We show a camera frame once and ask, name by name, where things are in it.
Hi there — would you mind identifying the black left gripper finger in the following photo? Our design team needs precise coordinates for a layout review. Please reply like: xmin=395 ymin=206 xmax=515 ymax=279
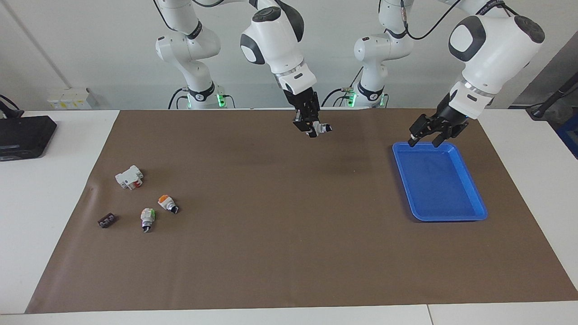
xmin=431 ymin=124 xmax=457 ymax=148
xmin=408 ymin=114 xmax=441 ymax=148

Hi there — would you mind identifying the blue plastic tray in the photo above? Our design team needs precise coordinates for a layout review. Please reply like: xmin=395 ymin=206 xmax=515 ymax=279
xmin=392 ymin=141 xmax=488 ymax=222

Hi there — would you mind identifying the black tripod stand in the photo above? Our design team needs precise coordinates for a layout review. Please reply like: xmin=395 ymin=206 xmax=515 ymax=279
xmin=526 ymin=72 xmax=578 ymax=121

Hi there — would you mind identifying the brown table mat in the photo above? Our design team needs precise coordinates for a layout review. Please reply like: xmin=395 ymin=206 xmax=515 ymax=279
xmin=25 ymin=107 xmax=578 ymax=314

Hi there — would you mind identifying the blue crate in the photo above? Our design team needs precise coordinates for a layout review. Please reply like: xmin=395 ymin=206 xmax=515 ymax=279
xmin=556 ymin=124 xmax=578 ymax=159

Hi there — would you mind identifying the white circuit breaker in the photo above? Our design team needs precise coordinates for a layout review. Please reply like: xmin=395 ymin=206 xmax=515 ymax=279
xmin=115 ymin=165 xmax=145 ymax=190

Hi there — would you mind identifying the black electronics box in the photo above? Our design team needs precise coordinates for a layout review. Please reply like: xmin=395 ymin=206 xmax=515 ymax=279
xmin=0 ymin=116 xmax=58 ymax=162

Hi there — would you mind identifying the black left base cable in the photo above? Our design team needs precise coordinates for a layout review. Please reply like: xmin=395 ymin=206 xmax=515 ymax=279
xmin=322 ymin=67 xmax=364 ymax=108

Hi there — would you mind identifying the black base cable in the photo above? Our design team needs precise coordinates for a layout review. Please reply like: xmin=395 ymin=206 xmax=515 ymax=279
xmin=322 ymin=67 xmax=364 ymax=108
xmin=168 ymin=87 xmax=190 ymax=110

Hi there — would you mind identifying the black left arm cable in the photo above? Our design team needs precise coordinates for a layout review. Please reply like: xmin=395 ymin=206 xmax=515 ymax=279
xmin=402 ymin=0 xmax=520 ymax=41

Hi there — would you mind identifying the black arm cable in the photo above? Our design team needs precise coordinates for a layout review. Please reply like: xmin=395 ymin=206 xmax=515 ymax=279
xmin=153 ymin=0 xmax=253 ymax=28
xmin=402 ymin=0 xmax=520 ymax=41

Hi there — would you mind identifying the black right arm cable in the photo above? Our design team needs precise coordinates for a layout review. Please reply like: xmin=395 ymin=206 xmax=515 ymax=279
xmin=153 ymin=0 xmax=253 ymax=28

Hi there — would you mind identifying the black right base cable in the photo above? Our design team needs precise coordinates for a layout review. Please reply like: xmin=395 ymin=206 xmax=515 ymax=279
xmin=168 ymin=87 xmax=190 ymax=110

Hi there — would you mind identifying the green white rotary switch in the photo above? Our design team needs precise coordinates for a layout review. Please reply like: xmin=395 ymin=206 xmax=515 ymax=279
xmin=140 ymin=208 xmax=156 ymax=233

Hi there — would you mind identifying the white wall socket box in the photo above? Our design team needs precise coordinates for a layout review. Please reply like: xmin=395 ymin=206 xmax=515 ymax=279
xmin=47 ymin=87 xmax=98 ymax=110

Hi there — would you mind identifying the black cable by electronics box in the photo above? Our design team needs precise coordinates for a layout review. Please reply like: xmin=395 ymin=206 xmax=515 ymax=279
xmin=0 ymin=94 xmax=24 ymax=119

